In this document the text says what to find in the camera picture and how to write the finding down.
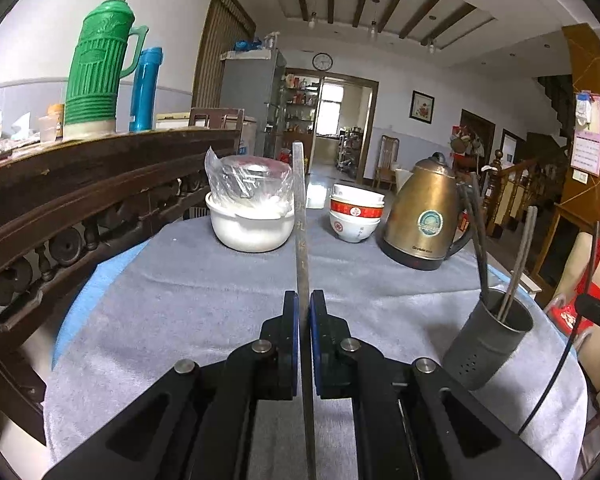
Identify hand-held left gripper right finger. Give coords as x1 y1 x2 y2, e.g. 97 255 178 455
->
309 289 558 480

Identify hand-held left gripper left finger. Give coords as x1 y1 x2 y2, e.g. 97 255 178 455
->
42 289 301 480

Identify dark wooden chopstick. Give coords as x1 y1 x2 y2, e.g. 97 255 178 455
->
467 171 491 306
291 141 317 480
506 205 539 322
457 182 488 306

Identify chopsticks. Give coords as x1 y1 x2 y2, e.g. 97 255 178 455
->
499 205 533 321

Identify grey metal utensil holder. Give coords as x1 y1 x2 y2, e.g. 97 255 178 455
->
442 289 535 392

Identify grey towel table cloth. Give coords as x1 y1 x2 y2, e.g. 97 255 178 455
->
42 210 596 480

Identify white ceramic pot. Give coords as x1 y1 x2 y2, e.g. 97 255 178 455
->
206 191 296 254

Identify white bowl red emblem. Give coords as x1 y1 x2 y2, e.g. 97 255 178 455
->
329 210 382 244

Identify red banded white bowl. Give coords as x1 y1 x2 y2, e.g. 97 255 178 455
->
329 183 386 222

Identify wooden stair railing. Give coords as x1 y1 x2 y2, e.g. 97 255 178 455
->
482 150 542 237

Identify gold electric kettle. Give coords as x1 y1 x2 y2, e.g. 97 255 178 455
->
376 151 473 272

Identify clear plastic bag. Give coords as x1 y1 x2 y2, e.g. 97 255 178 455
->
204 146 294 212

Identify wooden chair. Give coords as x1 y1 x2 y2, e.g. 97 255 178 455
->
374 135 402 194

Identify blue table cover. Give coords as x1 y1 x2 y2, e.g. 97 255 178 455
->
52 250 152 372

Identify red hanging decorations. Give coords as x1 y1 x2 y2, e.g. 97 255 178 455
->
450 125 487 159

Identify shelf with bottles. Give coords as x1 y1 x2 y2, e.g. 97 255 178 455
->
280 74 322 134

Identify grey refrigerator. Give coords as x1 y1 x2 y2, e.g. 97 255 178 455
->
219 50 287 159

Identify blue thermos bottle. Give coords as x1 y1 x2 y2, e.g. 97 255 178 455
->
129 47 164 133

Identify brown wooden door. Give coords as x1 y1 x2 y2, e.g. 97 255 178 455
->
192 0 257 111

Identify orange lidded jar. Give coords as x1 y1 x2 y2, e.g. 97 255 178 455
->
47 104 65 141

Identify green thermos flask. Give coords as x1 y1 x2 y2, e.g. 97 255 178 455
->
62 0 150 142

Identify black cable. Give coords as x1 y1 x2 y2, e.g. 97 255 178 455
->
517 219 600 435

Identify pink wall calendar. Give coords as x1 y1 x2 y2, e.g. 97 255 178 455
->
570 91 600 177

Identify framed wall picture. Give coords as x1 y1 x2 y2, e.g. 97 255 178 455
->
410 90 436 125

